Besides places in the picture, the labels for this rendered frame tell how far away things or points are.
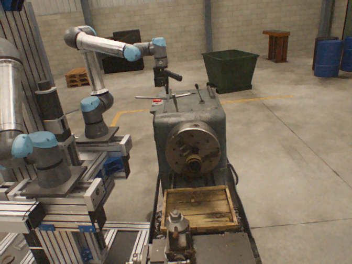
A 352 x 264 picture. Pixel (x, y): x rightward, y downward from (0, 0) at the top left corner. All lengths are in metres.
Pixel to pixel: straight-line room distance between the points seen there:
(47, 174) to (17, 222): 0.24
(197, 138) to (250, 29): 10.53
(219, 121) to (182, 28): 9.89
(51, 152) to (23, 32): 0.60
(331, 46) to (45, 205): 7.15
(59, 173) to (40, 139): 0.18
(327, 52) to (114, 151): 6.63
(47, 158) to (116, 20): 10.49
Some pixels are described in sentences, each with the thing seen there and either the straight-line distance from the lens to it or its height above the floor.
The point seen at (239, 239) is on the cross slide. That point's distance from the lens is 1.11.
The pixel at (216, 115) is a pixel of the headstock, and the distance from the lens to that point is 1.54.
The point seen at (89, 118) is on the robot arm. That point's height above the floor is 1.29.
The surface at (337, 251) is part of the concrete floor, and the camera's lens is 2.53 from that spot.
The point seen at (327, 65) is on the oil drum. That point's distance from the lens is 7.65.
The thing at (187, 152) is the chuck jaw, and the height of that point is 1.13.
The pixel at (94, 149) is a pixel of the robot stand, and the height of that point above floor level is 1.09.
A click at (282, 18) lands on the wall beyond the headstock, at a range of 12.19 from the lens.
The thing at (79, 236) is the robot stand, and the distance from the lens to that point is 1.84.
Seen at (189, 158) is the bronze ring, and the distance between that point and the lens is 1.33.
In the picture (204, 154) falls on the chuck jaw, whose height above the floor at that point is 1.10.
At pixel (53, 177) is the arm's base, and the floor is 1.20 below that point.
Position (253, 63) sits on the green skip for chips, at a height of 0.66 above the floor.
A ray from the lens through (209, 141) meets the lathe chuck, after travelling 1.41.
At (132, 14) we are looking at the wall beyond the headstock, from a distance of 11.39.
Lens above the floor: 1.80
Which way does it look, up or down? 25 degrees down
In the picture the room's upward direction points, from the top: 6 degrees counter-clockwise
